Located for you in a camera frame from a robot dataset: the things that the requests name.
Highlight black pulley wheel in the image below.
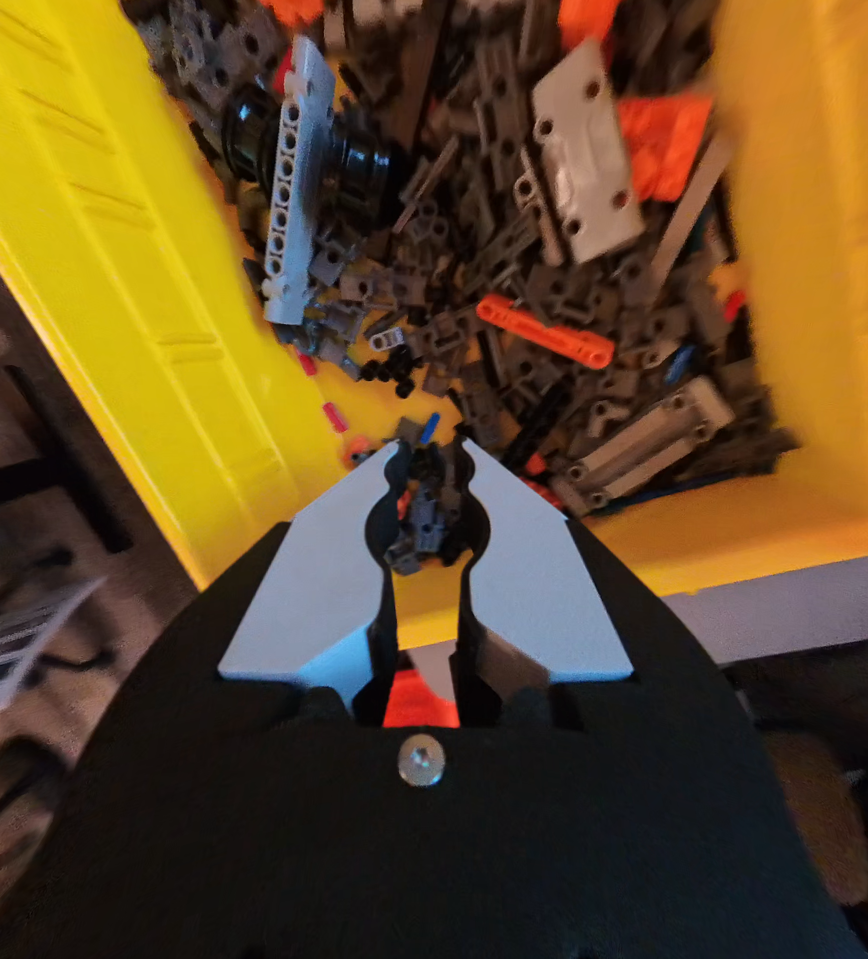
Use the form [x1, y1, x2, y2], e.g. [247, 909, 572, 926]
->
[329, 112, 392, 199]
[223, 84, 285, 184]

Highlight white long holed beam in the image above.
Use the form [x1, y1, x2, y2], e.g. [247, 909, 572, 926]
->
[263, 36, 338, 327]

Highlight orange holed beam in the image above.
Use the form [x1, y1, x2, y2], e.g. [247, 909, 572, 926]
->
[476, 294, 616, 370]

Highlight orange wedge brick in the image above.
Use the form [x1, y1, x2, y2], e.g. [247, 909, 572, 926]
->
[617, 93, 714, 203]

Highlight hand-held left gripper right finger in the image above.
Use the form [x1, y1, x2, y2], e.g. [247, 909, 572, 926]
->
[449, 439, 635, 724]

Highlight grey panel brick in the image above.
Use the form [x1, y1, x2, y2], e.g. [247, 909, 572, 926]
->
[554, 375, 736, 518]
[530, 37, 646, 265]

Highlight yellow plastic bin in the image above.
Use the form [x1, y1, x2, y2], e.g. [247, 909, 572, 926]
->
[0, 0, 868, 653]

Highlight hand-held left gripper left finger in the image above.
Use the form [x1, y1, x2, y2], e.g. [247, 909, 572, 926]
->
[217, 441, 413, 724]

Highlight pile of grey bricks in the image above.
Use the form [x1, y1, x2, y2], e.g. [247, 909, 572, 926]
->
[123, 0, 802, 578]

